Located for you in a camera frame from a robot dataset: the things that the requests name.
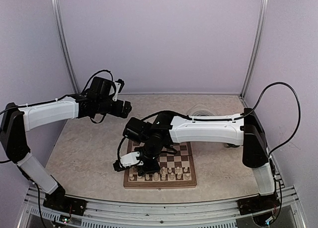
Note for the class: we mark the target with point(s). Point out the aluminium front rail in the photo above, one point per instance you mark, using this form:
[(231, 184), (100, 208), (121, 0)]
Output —
[(114, 214)]

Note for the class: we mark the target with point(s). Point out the white bishop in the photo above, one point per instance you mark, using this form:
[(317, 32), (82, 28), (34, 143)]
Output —
[(171, 176)]

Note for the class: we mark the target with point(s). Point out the wooden chess board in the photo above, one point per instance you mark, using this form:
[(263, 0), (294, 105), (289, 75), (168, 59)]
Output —
[(183, 158)]

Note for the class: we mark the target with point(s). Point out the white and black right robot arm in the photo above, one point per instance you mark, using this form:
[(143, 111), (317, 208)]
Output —
[(242, 129)]

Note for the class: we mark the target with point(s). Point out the right aluminium corner post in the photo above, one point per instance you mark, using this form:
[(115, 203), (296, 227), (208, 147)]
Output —
[(255, 48)]

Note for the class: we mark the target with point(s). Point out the white plate with spiral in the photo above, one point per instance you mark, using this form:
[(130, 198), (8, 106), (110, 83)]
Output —
[(202, 110)]

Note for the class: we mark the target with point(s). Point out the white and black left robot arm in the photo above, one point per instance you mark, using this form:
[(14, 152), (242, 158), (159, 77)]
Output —
[(17, 120)]

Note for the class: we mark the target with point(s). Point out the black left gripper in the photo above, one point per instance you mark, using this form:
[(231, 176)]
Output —
[(125, 111)]

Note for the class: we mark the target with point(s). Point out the aluminium corner post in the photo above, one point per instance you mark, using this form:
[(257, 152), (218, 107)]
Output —
[(255, 48), (64, 47)]

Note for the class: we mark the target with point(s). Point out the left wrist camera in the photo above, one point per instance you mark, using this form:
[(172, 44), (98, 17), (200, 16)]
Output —
[(119, 84)]

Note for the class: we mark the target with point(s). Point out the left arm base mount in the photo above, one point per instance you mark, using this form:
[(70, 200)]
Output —
[(70, 205)]

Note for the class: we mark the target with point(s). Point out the white king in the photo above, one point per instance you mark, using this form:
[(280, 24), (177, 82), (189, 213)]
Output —
[(163, 174)]

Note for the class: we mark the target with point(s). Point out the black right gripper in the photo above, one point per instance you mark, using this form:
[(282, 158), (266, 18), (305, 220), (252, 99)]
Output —
[(153, 168)]

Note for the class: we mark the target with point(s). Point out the left aluminium corner post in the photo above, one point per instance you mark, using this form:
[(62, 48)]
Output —
[(64, 47)]

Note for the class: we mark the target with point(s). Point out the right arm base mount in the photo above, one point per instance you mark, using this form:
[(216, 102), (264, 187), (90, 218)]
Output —
[(257, 203)]

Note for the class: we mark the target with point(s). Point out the dark green cup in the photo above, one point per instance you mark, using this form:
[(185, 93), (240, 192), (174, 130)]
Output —
[(231, 146)]

